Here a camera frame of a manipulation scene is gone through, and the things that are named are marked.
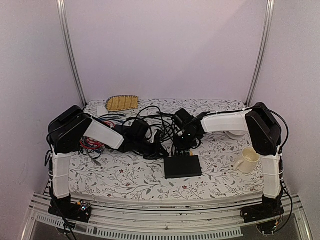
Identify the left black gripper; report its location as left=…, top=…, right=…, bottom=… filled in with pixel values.
left=134, top=138, right=170, bottom=161

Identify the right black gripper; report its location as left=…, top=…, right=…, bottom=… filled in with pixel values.
left=173, top=130, right=199, bottom=151

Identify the black cable tangle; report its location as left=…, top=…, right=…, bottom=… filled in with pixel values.
left=99, top=106, right=201, bottom=161

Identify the black network switch box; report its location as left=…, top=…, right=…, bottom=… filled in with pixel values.
left=163, top=155, right=202, bottom=179

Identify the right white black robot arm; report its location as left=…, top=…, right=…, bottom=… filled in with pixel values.
left=173, top=102, right=287, bottom=223

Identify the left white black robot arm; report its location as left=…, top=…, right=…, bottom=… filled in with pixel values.
left=46, top=105, right=169, bottom=223

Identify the white floral table mat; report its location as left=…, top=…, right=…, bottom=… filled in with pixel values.
left=52, top=98, right=286, bottom=201

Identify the white ceramic bowl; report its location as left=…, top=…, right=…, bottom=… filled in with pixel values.
left=226, top=130, right=247, bottom=140

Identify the woven bamboo tray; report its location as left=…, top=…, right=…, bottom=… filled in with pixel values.
left=105, top=95, right=139, bottom=112

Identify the cream ceramic mug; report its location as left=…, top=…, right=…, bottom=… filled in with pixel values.
left=233, top=147, right=260, bottom=174

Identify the white card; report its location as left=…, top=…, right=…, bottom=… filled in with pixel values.
left=97, top=106, right=109, bottom=117

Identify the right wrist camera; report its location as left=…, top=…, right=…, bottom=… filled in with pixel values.
left=172, top=108, right=194, bottom=129

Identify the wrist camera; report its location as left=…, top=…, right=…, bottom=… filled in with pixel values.
left=130, top=119, right=150, bottom=140
left=172, top=108, right=194, bottom=129

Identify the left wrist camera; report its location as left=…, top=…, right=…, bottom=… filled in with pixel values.
left=130, top=119, right=150, bottom=140

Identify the red and blue wire bundle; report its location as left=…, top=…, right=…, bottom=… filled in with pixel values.
left=79, top=114, right=126, bottom=157

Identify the aluminium front rail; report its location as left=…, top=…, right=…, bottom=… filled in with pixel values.
left=21, top=192, right=313, bottom=240

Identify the right aluminium frame post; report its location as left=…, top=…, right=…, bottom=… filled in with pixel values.
left=245, top=0, right=275, bottom=106

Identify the aluminium frame post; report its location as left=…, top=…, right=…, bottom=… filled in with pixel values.
left=245, top=0, right=275, bottom=106
left=56, top=0, right=87, bottom=107

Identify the left aluminium frame post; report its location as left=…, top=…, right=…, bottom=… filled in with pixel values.
left=56, top=0, right=87, bottom=107

